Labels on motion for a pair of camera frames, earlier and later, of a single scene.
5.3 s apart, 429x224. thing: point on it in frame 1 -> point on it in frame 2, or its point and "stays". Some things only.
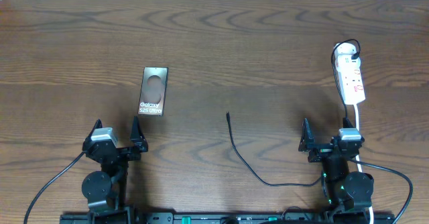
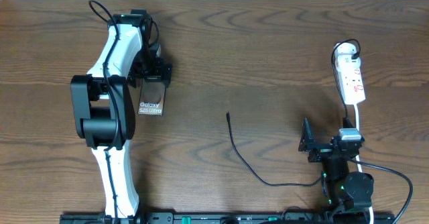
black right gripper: (308, 144) stays
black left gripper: (139, 148) -> (158, 75)
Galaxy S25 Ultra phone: (153, 91) stays
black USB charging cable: (353, 56) stays
